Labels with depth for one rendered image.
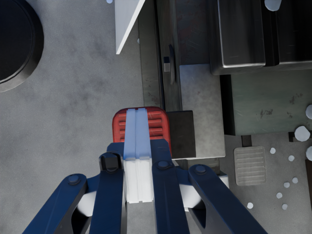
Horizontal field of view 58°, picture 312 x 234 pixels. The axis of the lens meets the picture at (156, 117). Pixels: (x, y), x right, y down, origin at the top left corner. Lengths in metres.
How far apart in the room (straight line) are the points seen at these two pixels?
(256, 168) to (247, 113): 0.55
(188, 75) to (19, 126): 0.83
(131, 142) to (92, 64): 0.94
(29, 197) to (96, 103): 0.42
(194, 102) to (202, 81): 0.03
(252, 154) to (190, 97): 0.57
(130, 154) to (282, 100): 0.33
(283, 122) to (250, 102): 0.06
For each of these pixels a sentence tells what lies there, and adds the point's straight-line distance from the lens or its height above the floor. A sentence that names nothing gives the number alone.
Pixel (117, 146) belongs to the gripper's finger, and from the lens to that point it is 0.18.
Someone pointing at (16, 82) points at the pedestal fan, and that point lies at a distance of 1.15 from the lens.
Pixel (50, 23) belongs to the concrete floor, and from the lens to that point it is 1.17.
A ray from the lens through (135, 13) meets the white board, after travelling 0.72.
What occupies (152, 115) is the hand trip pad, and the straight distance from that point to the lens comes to 0.29.
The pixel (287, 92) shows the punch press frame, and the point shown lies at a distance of 0.46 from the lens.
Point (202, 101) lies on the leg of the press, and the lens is 0.42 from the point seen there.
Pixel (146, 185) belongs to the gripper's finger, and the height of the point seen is 0.90.
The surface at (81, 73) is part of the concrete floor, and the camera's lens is 1.09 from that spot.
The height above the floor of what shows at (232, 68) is 0.70.
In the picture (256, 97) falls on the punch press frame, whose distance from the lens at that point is 0.44.
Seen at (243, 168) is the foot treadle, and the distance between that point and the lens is 0.95.
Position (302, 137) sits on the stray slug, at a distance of 0.47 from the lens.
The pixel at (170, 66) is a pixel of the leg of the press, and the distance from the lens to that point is 0.55.
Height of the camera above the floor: 1.05
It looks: 87 degrees down
